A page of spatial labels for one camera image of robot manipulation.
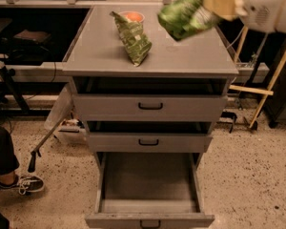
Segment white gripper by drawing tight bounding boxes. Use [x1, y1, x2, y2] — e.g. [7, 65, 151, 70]
[202, 0, 286, 32]

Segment green rice chip bag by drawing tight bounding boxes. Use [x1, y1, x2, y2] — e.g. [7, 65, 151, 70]
[157, 0, 221, 41]

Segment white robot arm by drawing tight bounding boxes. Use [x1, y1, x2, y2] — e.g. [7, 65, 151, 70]
[203, 0, 286, 33]

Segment green chip bag on counter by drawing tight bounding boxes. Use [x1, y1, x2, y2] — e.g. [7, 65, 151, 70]
[110, 11, 152, 67]

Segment grey drawer cabinet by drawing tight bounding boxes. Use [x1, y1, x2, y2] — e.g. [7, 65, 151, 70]
[64, 5, 237, 161]

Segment grey top drawer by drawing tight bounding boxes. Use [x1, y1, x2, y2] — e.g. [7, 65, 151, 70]
[73, 76, 227, 122]

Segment grey drawer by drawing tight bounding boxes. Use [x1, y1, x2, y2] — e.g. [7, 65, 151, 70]
[73, 76, 227, 122]
[85, 153, 215, 229]
[87, 121, 212, 153]

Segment grey middle drawer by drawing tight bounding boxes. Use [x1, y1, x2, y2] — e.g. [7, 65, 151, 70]
[87, 121, 212, 153]

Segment grey bottom drawer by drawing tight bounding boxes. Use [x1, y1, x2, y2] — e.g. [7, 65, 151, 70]
[85, 153, 215, 229]

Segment dark box on shelf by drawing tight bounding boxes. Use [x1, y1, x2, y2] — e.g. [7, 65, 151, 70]
[13, 30, 51, 44]

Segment clear plastic bin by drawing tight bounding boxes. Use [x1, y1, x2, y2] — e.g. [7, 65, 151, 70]
[53, 119, 86, 144]

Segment grey reacher stick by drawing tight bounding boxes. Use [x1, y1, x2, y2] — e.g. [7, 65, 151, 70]
[28, 118, 64, 173]

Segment black sneaker white laces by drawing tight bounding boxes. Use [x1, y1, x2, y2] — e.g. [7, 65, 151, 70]
[0, 175, 44, 196]

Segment black trouser leg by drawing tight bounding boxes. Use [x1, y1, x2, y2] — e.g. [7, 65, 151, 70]
[0, 126, 19, 176]

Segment wooden easel frame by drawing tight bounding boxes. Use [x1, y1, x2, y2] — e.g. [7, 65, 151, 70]
[230, 26, 286, 131]

